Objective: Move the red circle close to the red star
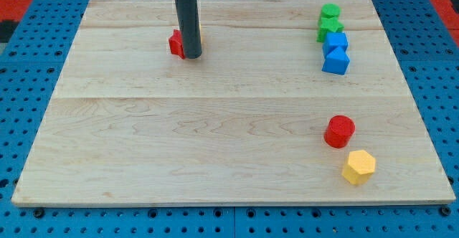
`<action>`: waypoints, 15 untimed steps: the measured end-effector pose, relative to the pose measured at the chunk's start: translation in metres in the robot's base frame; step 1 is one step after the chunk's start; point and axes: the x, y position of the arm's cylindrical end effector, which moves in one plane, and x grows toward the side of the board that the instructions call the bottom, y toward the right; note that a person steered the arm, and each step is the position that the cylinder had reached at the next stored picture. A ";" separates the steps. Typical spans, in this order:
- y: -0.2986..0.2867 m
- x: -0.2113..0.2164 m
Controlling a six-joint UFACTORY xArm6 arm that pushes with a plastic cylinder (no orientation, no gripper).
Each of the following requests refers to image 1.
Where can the yellow hexagon block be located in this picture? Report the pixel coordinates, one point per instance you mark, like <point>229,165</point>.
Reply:
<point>358,167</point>

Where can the red star block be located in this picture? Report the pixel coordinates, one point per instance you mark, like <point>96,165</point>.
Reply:
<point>175,44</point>

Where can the red cylinder block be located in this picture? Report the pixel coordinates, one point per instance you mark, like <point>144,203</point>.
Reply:
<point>339,131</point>

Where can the yellow block behind rod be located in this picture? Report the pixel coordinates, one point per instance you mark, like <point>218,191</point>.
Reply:
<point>200,34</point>

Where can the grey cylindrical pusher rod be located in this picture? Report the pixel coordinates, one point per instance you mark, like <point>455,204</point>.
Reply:
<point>188,19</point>

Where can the green cylinder block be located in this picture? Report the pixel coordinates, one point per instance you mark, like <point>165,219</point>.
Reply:
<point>329,11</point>

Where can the blue triangular block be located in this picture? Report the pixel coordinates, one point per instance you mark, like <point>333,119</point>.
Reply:
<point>336,61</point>

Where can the blue cube block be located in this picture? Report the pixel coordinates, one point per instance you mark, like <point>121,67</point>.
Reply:
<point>334,40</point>

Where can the green star block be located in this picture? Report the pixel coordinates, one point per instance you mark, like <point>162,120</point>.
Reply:
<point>328,25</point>

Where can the light wooden board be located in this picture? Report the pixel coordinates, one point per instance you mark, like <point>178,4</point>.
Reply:
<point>131,125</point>

